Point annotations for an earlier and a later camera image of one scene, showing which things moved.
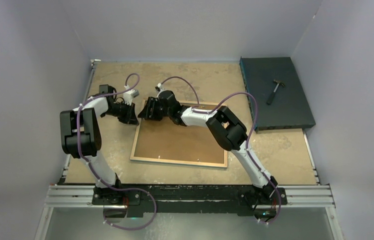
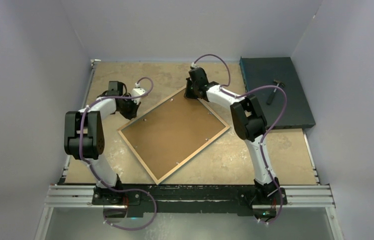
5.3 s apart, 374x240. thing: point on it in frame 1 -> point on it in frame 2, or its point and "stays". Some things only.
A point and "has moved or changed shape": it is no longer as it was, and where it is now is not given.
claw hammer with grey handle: [271, 96] stays
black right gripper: [147, 113] -> [187, 95]
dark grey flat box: [282, 101] stays
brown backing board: [166, 139] has moved or changed shape
